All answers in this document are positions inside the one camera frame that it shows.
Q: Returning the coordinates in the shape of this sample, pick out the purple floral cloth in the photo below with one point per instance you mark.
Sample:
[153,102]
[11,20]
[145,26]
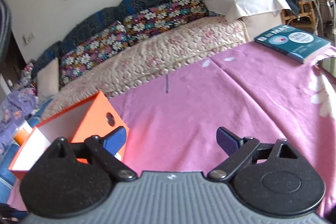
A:
[16,108]

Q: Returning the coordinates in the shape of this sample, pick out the floral dark pillow right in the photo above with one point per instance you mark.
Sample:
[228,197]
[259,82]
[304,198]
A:
[162,18]

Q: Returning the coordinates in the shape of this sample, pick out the white cloth covered box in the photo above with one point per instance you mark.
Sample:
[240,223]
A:
[257,15]

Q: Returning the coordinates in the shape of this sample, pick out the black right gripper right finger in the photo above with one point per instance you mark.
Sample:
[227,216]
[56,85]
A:
[272,179]

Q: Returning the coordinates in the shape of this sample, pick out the orange cardboard box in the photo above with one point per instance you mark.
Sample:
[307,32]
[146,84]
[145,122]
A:
[92,116]

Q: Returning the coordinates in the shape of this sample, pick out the floral dark pillow left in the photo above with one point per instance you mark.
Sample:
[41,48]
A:
[87,55]

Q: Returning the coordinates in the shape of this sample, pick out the orange cup behind box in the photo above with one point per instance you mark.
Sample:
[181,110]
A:
[21,134]

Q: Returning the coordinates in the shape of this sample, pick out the pink flannel blanket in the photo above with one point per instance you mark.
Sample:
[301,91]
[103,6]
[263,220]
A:
[250,90]

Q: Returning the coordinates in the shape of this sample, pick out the teal paperback book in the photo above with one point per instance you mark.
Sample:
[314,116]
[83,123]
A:
[294,43]

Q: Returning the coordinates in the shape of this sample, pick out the wooden rattan chair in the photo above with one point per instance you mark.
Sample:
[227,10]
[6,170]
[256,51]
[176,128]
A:
[304,20]

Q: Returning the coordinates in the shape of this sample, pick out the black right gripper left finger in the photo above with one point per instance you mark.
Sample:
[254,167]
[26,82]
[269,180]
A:
[71,179]

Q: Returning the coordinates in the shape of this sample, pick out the beige square cushion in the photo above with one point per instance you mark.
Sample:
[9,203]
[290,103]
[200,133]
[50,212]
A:
[48,80]

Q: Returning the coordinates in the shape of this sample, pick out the dark blue patterned bolster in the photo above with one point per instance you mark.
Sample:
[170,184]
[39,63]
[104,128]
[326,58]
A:
[91,26]

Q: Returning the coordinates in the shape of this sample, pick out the floral dark pillow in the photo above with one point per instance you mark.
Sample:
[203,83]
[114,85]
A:
[162,18]
[87,55]

